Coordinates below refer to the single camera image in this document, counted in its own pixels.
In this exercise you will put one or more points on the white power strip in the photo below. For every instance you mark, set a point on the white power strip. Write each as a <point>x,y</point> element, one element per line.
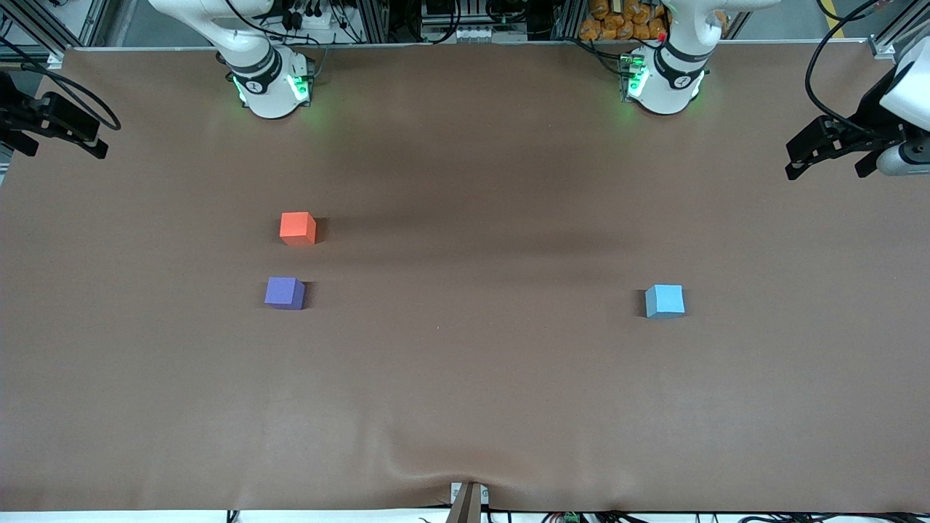
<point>323,20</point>

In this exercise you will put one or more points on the orange foam block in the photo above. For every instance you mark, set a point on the orange foam block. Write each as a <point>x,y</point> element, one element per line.
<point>296,226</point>

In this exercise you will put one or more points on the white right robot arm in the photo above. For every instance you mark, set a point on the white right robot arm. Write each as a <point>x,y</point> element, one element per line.
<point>265,73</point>

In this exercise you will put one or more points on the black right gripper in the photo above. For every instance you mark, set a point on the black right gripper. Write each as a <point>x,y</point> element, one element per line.
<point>16,114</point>

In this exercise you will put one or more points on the brown table mat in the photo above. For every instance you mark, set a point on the brown table mat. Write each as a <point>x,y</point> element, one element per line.
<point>465,363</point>

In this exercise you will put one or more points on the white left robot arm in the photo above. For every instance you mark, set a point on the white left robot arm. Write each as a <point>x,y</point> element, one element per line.
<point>672,73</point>

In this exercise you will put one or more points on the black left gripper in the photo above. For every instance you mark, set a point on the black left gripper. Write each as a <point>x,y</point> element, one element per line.
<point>874,118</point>

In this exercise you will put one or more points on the aluminium profile post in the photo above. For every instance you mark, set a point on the aluminium profile post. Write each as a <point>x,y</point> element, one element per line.
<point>374,22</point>

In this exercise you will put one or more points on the black electronics box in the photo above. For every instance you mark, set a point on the black electronics box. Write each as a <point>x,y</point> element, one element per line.
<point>443,9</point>

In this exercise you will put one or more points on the orange packets pile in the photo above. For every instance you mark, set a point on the orange packets pile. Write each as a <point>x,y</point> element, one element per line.
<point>617,18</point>

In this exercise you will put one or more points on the blue foam block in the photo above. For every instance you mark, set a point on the blue foam block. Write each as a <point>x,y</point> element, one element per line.
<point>665,300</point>

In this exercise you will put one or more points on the purple foam block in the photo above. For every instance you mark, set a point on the purple foam block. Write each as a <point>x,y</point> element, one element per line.
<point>283,292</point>

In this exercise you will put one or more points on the white terminal strip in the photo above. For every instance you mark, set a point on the white terminal strip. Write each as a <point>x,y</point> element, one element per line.
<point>472,34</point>

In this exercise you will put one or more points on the aluminium frame rails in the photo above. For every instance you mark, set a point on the aluminium frame rails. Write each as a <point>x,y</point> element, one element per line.
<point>890,45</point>
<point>43,18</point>

